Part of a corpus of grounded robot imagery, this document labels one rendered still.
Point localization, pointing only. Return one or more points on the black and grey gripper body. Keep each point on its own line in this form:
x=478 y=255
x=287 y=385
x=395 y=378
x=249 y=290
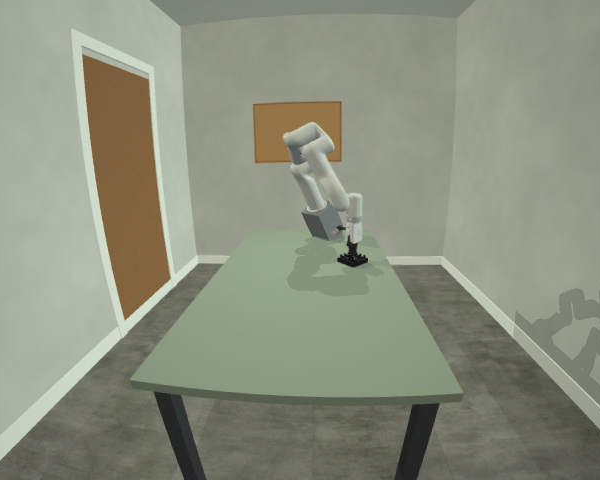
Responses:
x=355 y=232

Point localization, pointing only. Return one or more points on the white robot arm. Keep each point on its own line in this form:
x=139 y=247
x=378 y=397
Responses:
x=316 y=162

